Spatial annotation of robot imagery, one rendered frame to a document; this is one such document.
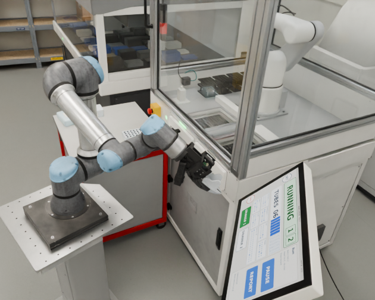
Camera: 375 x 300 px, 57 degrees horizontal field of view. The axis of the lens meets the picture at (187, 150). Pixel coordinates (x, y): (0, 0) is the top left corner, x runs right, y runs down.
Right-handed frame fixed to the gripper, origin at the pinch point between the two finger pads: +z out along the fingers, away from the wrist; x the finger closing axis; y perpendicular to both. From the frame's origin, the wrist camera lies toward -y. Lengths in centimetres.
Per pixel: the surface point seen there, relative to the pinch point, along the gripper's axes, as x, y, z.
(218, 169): 37.6, -16.3, 8.4
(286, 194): 0.0, 18.7, 14.8
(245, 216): 0.5, 0.3, 14.7
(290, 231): -17.9, 19.9, 14.9
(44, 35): 372, -264, -198
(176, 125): 71, -35, -15
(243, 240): -11.6, 1.0, 14.8
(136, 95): 134, -79, -42
